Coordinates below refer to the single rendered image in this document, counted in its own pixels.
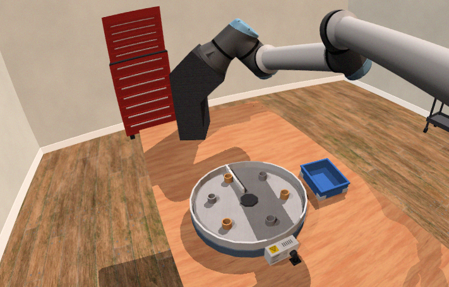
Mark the grey metal bushing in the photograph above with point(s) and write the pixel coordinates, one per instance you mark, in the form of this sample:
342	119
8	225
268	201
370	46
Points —
270	217
262	176
211	198

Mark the bronze bushing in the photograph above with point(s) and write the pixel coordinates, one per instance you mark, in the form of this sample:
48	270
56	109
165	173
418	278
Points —
284	194
228	178
225	225

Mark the round grey turntable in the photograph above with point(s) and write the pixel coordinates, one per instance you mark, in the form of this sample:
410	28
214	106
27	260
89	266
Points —
249	236

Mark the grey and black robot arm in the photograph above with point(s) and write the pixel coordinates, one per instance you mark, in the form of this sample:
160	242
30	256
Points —
349	46

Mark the blue crate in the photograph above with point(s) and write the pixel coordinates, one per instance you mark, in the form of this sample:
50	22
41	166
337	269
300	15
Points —
324	178

